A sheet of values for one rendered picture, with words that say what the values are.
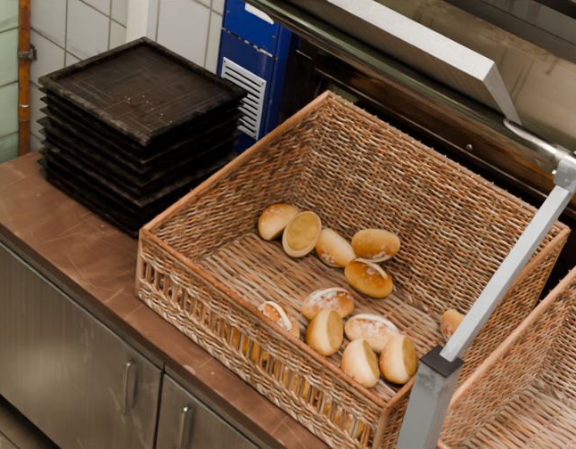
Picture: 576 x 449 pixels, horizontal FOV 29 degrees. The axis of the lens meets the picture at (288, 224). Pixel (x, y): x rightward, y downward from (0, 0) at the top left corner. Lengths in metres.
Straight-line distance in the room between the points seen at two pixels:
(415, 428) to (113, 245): 0.84
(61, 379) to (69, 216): 0.32
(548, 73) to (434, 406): 0.69
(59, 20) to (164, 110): 0.73
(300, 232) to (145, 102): 0.38
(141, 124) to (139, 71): 0.19
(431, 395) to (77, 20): 1.56
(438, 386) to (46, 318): 0.98
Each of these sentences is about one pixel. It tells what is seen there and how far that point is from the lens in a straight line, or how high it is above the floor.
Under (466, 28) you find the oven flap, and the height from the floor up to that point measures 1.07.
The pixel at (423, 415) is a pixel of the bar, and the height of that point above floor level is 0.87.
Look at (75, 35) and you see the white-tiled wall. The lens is 2.75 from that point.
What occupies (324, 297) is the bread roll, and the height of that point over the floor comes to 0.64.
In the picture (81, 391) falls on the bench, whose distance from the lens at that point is 2.21.
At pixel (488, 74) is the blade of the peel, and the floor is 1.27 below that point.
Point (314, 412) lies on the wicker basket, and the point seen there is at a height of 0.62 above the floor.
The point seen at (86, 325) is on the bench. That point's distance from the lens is 2.09.
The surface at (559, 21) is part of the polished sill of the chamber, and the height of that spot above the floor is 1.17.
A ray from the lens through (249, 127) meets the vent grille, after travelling 2.33.
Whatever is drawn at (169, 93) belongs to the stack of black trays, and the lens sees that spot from 2.17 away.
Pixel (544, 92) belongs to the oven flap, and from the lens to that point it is 1.93.
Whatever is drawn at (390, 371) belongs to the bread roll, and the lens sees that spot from 1.89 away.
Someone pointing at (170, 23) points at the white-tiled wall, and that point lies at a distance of 2.47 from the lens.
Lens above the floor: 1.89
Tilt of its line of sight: 36 degrees down
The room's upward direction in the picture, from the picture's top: 10 degrees clockwise
